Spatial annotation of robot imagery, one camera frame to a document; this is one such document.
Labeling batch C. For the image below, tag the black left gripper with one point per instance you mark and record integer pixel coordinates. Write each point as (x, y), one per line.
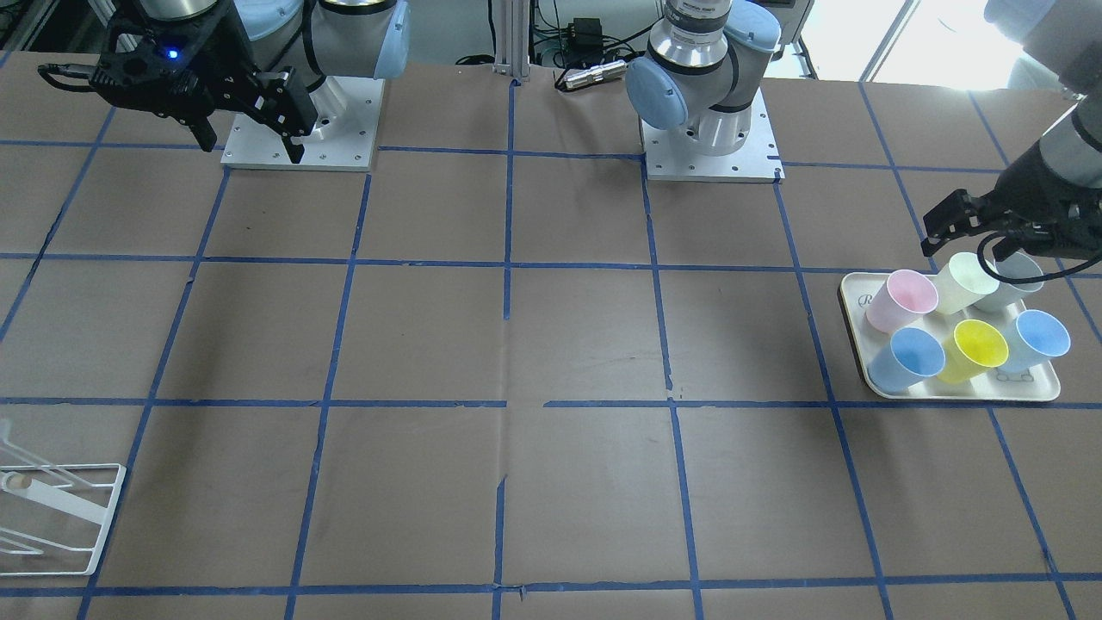
(1036, 182)

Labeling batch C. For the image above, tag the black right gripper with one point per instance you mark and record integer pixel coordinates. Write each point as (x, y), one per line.
(217, 62)

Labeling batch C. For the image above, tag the pink plastic cup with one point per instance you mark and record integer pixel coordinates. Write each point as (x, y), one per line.
(905, 297)

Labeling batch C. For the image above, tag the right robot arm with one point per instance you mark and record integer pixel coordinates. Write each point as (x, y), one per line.
(303, 79)

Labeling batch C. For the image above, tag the grey plastic cup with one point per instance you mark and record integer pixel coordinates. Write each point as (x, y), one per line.
(1018, 266)

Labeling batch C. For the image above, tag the pale green plastic cup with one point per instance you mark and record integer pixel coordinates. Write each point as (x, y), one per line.
(961, 282)

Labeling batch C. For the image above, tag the yellow plastic cup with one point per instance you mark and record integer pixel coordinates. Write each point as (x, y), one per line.
(971, 348)

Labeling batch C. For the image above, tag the blue plastic cup rear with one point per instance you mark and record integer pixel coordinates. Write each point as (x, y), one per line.
(1033, 337)

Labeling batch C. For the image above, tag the blue plastic cup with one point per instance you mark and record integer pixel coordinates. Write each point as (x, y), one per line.
(911, 356)
(1033, 337)

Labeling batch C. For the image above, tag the blue plastic cup front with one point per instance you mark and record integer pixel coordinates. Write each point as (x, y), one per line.
(911, 356)

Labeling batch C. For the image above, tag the cream plastic tray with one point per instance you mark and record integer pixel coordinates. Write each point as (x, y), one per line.
(1037, 384)

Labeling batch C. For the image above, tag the black power adapter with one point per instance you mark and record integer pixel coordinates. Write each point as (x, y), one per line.
(584, 35)

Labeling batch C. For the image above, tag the silver cylindrical connector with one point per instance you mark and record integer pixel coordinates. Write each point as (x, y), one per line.
(574, 79)

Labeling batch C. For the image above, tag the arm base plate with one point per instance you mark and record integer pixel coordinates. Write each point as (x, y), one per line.
(716, 146)
(343, 138)

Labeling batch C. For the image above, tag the aluminium frame post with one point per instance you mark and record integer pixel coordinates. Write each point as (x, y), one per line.
(511, 30)

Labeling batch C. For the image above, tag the white wire cup rack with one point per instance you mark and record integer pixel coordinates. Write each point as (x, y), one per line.
(56, 517)

